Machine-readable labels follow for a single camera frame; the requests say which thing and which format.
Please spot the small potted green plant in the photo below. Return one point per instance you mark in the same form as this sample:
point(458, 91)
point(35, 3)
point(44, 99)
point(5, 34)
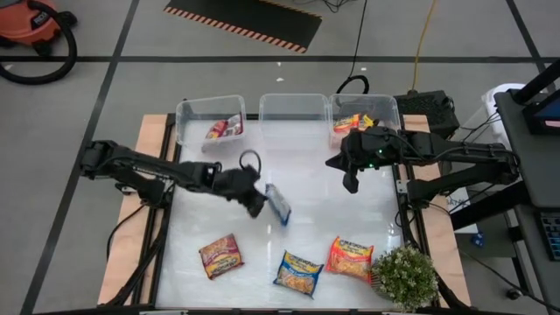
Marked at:
point(404, 277)

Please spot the black aluminium table frame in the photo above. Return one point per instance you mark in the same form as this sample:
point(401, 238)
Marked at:
point(159, 245)

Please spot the black cart beam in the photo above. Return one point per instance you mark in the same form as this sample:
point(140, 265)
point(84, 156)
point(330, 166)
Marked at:
point(485, 210)

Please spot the black monitor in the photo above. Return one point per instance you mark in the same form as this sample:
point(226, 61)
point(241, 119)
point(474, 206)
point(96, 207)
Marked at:
point(547, 114)

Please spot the black equipment box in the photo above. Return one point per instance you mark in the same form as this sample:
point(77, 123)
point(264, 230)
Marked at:
point(429, 109)

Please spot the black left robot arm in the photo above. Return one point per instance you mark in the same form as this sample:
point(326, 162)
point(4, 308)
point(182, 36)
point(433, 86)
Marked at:
point(131, 166)

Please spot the grey equipment cart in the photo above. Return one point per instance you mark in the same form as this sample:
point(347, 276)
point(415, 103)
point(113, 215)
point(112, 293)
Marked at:
point(531, 166)

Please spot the black keyboard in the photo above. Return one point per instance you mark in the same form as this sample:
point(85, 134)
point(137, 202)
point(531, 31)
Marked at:
point(552, 236)

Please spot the black caster wheel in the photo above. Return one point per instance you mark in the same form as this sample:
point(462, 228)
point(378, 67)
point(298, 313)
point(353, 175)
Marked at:
point(512, 294)

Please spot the blue Maruchan ramen pack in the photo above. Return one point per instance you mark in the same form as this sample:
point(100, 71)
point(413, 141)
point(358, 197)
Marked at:
point(298, 273)
point(278, 204)

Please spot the orange shop vacuum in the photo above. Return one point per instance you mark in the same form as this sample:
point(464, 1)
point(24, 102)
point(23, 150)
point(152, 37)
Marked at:
point(26, 22)

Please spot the yellow tag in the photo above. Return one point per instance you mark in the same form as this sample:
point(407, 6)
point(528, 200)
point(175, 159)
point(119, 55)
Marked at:
point(369, 121)

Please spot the red shop vacuum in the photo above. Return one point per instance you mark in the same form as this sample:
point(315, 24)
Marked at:
point(72, 52)

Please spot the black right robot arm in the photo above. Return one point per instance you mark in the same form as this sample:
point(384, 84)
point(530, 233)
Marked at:
point(459, 151)

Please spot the small blue object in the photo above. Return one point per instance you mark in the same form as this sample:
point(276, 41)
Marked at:
point(478, 239)

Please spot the clear plastic bin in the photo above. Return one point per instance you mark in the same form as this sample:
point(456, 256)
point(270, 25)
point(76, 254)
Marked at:
point(385, 109)
point(293, 107)
point(192, 114)

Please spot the white paper sheet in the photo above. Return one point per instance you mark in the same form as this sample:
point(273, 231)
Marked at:
point(457, 203)

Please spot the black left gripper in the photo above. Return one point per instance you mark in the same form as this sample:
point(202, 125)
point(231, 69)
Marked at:
point(238, 181)

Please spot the black hazard-striped floor mat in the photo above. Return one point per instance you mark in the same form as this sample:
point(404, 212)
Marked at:
point(245, 22)

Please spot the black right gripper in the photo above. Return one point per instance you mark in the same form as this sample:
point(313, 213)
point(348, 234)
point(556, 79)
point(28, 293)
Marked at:
point(365, 149)

